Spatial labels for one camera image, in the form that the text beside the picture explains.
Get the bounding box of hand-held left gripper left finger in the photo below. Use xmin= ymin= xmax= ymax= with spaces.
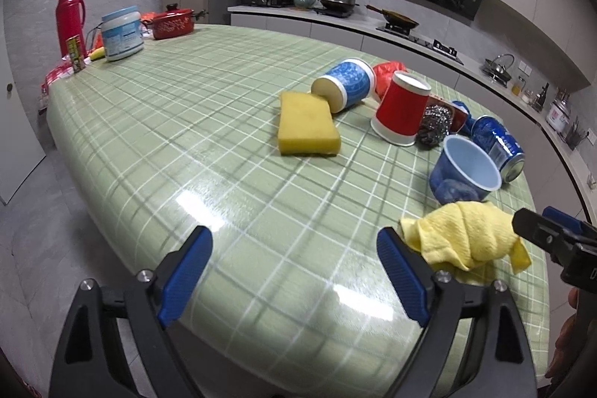
xmin=49 ymin=225 xmax=215 ymax=398

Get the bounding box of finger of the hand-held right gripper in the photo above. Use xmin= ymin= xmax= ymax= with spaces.
xmin=512 ymin=208 xmax=584 ymax=263
xmin=543 ymin=206 xmax=597 ymax=240

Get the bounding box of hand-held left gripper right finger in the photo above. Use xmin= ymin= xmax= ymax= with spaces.
xmin=375 ymin=226 xmax=539 ymax=398

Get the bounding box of yellow cloth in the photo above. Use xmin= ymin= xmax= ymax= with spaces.
xmin=400 ymin=201 xmax=532 ymax=282

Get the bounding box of steel wool scrubber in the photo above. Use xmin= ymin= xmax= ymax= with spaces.
xmin=416 ymin=102 xmax=454 ymax=147

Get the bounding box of red paper cup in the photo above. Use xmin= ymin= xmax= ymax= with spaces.
xmin=371 ymin=70 xmax=432 ymax=147

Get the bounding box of blue white paper cup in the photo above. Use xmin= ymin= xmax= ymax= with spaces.
xmin=311 ymin=59 xmax=376 ymax=114

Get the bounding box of person's right hand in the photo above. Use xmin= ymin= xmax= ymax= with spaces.
xmin=546 ymin=288 xmax=581 ymax=380

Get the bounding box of black utensil holder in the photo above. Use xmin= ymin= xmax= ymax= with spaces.
xmin=564 ymin=118 xmax=589 ymax=149

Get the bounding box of blue bowl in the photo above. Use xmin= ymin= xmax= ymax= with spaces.
xmin=429 ymin=134 xmax=503 ymax=205

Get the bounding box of blue drink can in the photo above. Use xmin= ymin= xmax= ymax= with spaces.
xmin=471 ymin=115 xmax=525 ymax=183

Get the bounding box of white rice cooker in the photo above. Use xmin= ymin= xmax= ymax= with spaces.
xmin=546 ymin=93 xmax=579 ymax=133

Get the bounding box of blue plastic wrapper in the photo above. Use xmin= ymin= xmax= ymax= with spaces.
xmin=451 ymin=100 xmax=477 ymax=134

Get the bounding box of yellow sponge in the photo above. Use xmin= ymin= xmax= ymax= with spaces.
xmin=278 ymin=91 xmax=342 ymax=156

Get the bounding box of red plastic bag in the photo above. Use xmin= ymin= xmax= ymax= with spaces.
xmin=372 ymin=61 xmax=409 ymax=103

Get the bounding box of gas stove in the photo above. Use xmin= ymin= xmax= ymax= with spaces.
xmin=375 ymin=22 xmax=465 ymax=65

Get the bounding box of grey door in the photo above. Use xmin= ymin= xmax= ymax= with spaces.
xmin=0 ymin=0 xmax=47 ymax=205

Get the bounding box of red checked cloth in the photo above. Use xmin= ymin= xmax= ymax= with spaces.
xmin=40 ymin=55 xmax=91 ymax=110

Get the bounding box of small yellow green box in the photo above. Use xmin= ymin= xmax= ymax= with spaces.
xmin=65 ymin=35 xmax=86 ymax=75

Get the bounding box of white blue plastic tub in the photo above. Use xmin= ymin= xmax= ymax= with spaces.
xmin=101 ymin=5 xmax=145 ymax=62

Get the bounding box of red pot with lid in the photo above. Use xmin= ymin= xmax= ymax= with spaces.
xmin=142 ymin=4 xmax=206 ymax=41

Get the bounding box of frying pan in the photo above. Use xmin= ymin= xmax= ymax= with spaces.
xmin=366 ymin=4 xmax=421 ymax=30

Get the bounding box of red thermos jug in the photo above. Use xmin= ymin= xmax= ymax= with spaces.
xmin=55 ymin=0 xmax=87 ymax=58

